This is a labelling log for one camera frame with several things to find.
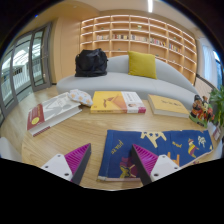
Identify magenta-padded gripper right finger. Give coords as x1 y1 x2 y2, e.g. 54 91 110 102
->
130 143 183 187

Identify red and white book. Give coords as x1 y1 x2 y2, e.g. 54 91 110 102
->
26 92 83 138

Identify yellow cushion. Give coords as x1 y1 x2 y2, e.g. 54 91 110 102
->
127 50 158 80

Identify grey-framed glass door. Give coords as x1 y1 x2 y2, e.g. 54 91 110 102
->
0 22 54 124

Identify grey sofa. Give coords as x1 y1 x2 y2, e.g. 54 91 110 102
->
55 54 201 101

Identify green potted plant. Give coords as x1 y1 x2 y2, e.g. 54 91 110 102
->
208 84 224 128

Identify white orange-dotted pouch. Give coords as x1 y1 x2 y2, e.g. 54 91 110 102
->
67 88 94 108

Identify white sheer curtain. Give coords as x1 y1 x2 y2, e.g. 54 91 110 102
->
199 38 216 88

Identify dark-framed window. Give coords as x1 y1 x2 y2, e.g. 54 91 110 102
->
213 49 224 91

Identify wooden shelf unit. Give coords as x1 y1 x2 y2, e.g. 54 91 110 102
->
79 14 198 85

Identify blue printed towel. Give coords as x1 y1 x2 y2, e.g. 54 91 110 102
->
97 129 214 183

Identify plain yellow book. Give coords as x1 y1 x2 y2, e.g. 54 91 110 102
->
147 93 191 119

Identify black bag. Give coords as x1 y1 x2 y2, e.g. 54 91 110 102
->
74 48 109 78

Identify yellow and white book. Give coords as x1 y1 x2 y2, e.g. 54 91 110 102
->
89 90 147 115

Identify colourful doll figurine set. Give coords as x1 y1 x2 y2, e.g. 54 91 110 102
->
188 94 216 128

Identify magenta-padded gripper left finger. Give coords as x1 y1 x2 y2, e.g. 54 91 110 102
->
40 143 92 186

